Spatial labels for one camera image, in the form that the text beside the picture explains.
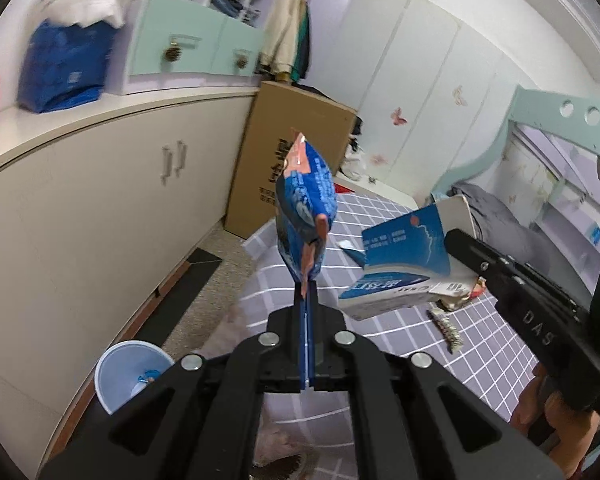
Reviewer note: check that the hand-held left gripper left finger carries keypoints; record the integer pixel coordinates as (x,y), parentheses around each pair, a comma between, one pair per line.
(300,340)

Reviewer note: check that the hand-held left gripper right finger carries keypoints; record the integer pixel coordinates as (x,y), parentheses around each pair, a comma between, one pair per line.
(316,332)

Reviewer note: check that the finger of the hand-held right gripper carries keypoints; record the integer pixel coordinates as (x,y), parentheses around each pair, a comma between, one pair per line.
(500,265)

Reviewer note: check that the blue and white carton box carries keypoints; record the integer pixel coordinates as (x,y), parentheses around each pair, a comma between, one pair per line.
(405,245)

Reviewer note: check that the blue snack packet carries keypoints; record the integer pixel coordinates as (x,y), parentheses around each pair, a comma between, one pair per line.
(305,200)

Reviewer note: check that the light blue waste bin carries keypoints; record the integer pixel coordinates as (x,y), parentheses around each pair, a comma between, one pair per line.
(122,375)

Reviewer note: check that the person's right hand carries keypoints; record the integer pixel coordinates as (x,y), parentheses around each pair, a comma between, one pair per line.
(560,425)

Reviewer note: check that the grey clothing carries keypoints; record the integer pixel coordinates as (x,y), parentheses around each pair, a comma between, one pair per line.
(510,225)

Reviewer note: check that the grey checked bedsheet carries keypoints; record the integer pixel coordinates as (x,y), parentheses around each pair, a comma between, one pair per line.
(472,377)

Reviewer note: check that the small white paper scrap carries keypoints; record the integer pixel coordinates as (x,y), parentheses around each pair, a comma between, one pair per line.
(345,245)

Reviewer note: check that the pink fluffy blanket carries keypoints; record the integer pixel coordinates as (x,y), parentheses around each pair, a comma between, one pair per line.
(275,452)

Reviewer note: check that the black floor strip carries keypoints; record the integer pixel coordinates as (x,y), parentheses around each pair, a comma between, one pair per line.
(180,300)

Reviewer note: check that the small red object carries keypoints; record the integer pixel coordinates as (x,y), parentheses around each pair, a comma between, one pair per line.
(346,190)

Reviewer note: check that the small blue wrapper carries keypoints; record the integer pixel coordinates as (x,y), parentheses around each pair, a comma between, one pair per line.
(148,375)

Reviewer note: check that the pink butterfly sticker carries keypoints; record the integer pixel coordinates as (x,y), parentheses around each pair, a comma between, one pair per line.
(398,117)
(378,159)

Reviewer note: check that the pale butterfly sticker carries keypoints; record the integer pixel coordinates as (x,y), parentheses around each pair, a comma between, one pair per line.
(460,95)

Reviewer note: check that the tall cardboard box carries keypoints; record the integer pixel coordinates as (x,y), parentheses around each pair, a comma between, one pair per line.
(280,160)

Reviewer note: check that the pile of clothes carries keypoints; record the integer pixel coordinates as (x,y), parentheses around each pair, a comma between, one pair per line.
(352,160)

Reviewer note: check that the white wardrobe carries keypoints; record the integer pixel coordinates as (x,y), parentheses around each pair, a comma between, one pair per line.
(420,85)

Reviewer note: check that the white cabinet with counter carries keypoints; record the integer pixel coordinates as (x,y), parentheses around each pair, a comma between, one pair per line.
(80,210)

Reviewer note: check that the dark green hanging garment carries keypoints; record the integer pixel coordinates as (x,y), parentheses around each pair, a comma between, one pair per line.
(302,45)

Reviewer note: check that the beige hanging jacket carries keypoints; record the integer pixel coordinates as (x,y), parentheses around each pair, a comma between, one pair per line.
(280,30)

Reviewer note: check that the mint green drawer cabinet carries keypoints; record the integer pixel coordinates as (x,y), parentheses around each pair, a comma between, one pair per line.
(180,22)

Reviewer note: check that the blue plastic bag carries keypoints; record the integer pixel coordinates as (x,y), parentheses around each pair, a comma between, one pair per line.
(65,65)

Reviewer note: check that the mint green bed frame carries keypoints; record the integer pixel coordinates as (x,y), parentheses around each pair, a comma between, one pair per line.
(545,110)

